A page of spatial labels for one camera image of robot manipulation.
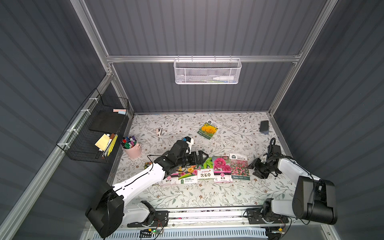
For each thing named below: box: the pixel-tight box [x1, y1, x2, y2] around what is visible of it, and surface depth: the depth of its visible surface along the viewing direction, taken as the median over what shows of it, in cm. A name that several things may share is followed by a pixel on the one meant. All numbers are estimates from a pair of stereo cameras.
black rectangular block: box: [259, 120, 269, 135], surface depth 110 cm
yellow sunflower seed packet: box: [197, 119, 219, 140], surface depth 113 cm
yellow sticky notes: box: [94, 133, 110, 151], surface depth 70 cm
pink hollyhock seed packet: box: [212, 155, 233, 183], surface depth 91 cm
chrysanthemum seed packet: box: [159, 173, 179, 185], surface depth 88 cm
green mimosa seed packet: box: [197, 157, 214, 180], surface depth 91 cm
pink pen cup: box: [121, 135, 142, 159], surface depth 91 cm
